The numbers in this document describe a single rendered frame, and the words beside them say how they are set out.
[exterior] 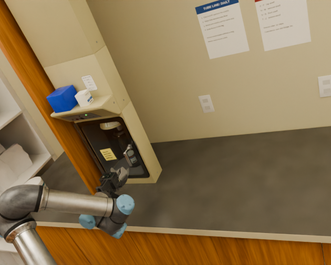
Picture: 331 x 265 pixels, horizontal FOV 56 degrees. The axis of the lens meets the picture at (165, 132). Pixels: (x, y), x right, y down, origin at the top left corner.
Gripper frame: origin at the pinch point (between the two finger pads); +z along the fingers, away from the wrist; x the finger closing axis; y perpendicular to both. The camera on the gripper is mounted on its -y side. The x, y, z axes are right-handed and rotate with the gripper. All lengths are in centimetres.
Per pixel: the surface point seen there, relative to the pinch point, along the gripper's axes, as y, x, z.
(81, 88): 42.9, 10.8, 12.4
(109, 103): 34.7, -5.3, 7.1
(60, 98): 44.1, 14.9, 1.6
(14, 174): -16, 123, 23
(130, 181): -18.1, 10.9, 12.6
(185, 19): 51, -34, 55
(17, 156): -8, 124, 35
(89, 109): 36.4, 1.6, 0.9
